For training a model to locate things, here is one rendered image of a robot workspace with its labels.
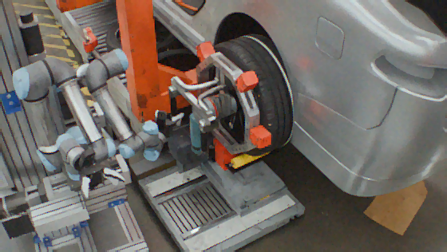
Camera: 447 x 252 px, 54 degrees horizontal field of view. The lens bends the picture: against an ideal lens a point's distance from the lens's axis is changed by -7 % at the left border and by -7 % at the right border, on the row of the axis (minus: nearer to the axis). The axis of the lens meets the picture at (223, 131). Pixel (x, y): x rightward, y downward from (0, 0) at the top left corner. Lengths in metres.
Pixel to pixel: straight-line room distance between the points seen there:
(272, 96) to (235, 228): 0.97
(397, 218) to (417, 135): 1.37
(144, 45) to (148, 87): 0.29
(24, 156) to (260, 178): 1.48
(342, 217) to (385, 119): 1.37
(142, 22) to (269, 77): 0.79
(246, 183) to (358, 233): 0.81
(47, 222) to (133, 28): 1.14
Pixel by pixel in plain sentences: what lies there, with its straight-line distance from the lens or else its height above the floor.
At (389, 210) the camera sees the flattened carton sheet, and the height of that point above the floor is 0.01.
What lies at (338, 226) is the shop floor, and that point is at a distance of 3.13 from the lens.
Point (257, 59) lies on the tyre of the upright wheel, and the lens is 2.37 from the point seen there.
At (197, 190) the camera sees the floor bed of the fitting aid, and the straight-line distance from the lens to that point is 3.18.
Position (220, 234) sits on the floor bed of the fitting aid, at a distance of 2.91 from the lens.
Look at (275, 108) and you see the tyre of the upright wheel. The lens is 2.34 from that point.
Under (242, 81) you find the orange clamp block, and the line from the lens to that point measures 2.25.
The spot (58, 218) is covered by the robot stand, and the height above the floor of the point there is 0.73.
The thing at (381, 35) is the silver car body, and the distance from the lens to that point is 1.79.
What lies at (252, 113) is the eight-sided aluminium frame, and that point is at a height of 0.97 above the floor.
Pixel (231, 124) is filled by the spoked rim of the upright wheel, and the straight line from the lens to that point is 2.76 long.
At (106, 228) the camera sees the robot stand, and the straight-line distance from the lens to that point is 2.85.
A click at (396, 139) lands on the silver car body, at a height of 1.18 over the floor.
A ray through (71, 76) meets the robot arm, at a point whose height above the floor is 1.39.
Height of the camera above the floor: 2.41
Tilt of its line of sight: 41 degrees down
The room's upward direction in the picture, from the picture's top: straight up
